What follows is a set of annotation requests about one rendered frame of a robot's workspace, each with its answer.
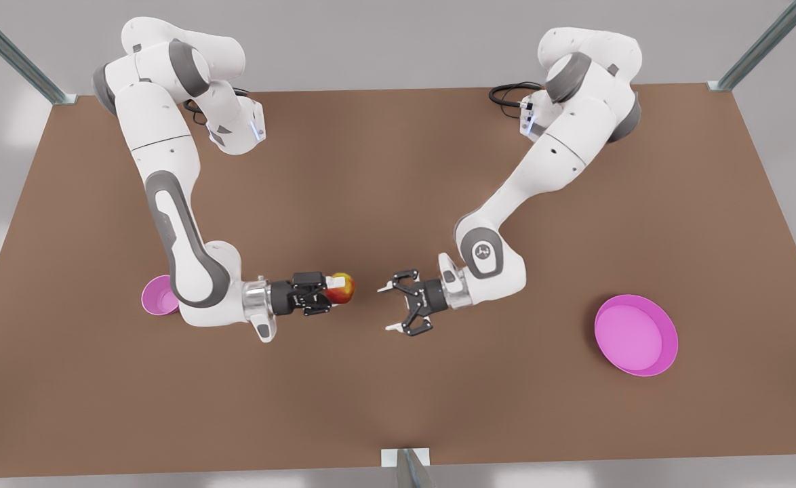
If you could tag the pink bowl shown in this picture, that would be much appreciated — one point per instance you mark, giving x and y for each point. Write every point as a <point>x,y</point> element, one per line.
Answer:
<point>157,298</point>

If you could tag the red yellow apple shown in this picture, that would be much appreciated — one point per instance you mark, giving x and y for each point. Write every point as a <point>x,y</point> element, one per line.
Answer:
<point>344,291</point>

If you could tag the pink plate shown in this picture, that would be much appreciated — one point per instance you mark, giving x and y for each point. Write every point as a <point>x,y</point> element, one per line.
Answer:
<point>635,333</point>

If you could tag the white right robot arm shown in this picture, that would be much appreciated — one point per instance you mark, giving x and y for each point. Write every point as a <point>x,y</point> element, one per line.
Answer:
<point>157,129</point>

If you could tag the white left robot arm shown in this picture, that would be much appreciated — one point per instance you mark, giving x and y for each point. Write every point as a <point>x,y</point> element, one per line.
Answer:
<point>561,152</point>

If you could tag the silver frame post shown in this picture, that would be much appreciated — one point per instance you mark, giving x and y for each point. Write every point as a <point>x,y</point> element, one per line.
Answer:
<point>408,468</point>
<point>11,51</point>
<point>761,44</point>

